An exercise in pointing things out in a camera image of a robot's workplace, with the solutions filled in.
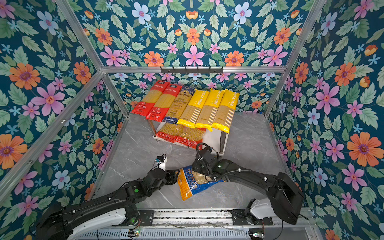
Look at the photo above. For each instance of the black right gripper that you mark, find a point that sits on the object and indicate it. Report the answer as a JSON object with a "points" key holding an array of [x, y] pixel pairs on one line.
{"points": [[195, 166]]}

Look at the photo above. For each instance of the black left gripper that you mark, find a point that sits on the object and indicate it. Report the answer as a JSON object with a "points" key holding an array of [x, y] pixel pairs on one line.
{"points": [[172, 176]]}

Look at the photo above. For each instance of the blue orange pasta bag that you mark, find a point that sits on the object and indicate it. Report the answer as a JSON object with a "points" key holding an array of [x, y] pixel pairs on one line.
{"points": [[192, 183]]}

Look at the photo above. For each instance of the small red pasta bag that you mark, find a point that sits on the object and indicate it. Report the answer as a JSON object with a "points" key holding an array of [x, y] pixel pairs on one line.
{"points": [[191, 137]]}

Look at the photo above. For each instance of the red macaroni bag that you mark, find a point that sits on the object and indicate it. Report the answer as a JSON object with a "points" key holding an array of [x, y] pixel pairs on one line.
{"points": [[170, 132]]}

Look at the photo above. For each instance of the yellow Pastatime spaghetti bag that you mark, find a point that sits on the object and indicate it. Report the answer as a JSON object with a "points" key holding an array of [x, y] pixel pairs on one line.
{"points": [[192, 112]]}

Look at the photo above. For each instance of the red spaghetti bag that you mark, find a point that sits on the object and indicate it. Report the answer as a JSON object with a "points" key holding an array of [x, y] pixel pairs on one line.
{"points": [[163, 104], [146, 104]]}

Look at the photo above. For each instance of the amber blue spaghetti bag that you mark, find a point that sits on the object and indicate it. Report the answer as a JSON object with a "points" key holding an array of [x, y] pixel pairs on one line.
{"points": [[179, 105]]}

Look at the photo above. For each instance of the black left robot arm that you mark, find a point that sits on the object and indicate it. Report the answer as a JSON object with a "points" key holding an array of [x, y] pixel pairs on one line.
{"points": [[68, 223]]}

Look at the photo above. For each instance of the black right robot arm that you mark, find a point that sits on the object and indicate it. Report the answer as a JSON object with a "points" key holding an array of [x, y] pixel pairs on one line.
{"points": [[285, 196]]}

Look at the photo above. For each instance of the white two-tier shelf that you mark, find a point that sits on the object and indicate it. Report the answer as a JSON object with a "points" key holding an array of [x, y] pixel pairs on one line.
{"points": [[216, 139]]}

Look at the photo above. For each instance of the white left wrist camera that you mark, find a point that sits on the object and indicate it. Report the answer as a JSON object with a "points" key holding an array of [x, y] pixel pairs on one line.
{"points": [[160, 162]]}

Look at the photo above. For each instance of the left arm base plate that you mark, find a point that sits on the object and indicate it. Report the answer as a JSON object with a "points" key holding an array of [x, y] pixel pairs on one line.
{"points": [[142, 218]]}

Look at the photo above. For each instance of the aluminium front rail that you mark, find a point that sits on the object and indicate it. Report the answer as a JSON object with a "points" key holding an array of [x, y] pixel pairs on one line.
{"points": [[190, 218]]}

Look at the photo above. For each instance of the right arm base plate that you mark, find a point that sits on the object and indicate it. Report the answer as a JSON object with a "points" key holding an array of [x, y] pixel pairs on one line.
{"points": [[240, 218]]}

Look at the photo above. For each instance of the black hook rail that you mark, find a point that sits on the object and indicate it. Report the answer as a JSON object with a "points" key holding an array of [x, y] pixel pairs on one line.
{"points": [[191, 70]]}

